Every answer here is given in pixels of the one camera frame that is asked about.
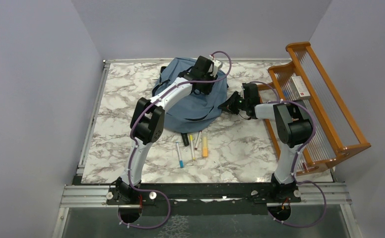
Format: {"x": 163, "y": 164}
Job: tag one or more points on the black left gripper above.
{"x": 207, "y": 89}

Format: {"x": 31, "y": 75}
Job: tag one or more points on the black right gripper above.
{"x": 228, "y": 105}

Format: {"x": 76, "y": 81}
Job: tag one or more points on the blue student backpack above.
{"x": 196, "y": 111}

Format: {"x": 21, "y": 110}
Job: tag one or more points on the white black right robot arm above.
{"x": 294, "y": 128}

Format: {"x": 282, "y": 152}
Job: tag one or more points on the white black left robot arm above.
{"x": 147, "y": 123}

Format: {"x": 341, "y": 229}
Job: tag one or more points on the orange highlighter marker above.
{"x": 204, "y": 143}

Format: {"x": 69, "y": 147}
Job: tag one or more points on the yellow capped white pen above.
{"x": 191, "y": 138}

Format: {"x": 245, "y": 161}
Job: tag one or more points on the black blue highlighter marker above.
{"x": 185, "y": 139}

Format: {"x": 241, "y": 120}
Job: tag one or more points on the red capped white pen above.
{"x": 197, "y": 140}

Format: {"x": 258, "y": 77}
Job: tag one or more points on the white red small box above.
{"x": 299, "y": 88}

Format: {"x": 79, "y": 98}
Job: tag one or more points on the blue capped white pen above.
{"x": 179, "y": 154}

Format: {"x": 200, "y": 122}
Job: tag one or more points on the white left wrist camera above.
{"x": 214, "y": 68}

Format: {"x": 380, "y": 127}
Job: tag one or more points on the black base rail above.
{"x": 186, "y": 199}

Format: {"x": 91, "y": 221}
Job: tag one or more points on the wooden wire rack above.
{"x": 338, "y": 136}

